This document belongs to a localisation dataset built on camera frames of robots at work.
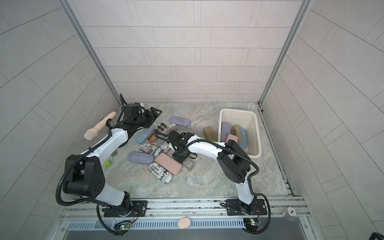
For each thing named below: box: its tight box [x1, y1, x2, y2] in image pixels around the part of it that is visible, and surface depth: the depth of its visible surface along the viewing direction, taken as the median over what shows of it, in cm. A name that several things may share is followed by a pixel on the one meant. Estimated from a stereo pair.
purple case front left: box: [127, 151, 155, 165], surface depth 87 cm
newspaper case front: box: [148, 161, 173, 184], surface depth 81 cm
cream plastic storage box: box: [218, 108, 262, 159], surface depth 92 cm
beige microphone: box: [84, 111, 117, 141], surface depth 73 cm
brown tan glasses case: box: [231, 124, 242, 144], surface depth 97 cm
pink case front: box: [155, 152, 182, 175], surface depth 85 cm
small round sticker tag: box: [287, 207, 297, 217], surface depth 67 cm
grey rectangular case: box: [181, 158, 194, 171], surface depth 82 cm
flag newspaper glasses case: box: [138, 142, 162, 157], surface depth 88 cm
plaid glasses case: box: [147, 123, 167, 143], surface depth 98 cm
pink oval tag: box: [178, 217, 191, 229], surface depth 68 cm
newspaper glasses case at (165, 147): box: [160, 141, 171, 154], surface depth 91 cm
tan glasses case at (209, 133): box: [203, 126, 218, 141], surface depth 99 cm
